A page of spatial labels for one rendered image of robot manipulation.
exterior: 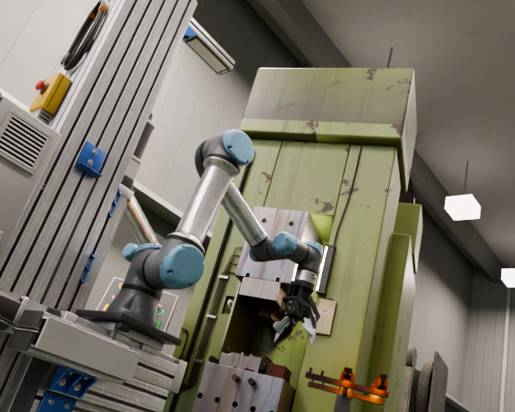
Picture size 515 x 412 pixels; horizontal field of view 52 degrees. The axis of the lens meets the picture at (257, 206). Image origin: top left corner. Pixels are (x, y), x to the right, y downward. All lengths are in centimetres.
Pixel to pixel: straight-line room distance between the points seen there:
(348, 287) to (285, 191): 68
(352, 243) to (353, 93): 95
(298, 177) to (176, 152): 326
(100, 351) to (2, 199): 47
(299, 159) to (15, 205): 195
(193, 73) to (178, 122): 68
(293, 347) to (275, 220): 72
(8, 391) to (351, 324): 161
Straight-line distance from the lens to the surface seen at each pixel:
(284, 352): 303
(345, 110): 319
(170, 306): 271
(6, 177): 151
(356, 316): 265
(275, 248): 178
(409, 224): 358
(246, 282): 268
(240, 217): 181
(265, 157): 319
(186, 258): 145
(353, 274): 273
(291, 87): 339
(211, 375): 254
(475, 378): 1304
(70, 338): 128
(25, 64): 539
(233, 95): 703
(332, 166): 305
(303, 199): 297
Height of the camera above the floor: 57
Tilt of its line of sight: 25 degrees up
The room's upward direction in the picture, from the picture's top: 16 degrees clockwise
